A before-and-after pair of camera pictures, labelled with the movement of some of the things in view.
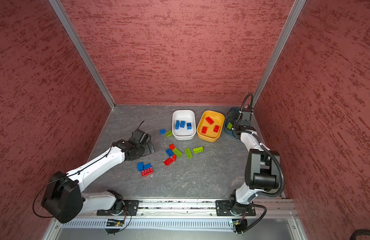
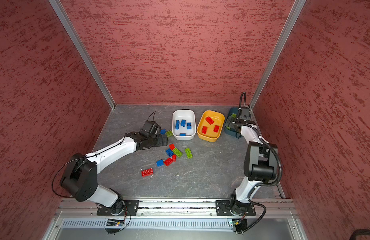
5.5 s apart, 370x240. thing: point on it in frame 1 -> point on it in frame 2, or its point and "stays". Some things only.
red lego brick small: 208,119 stays
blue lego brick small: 147,166 -> 160,163
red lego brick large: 216,128 stays
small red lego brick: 204,130 stays
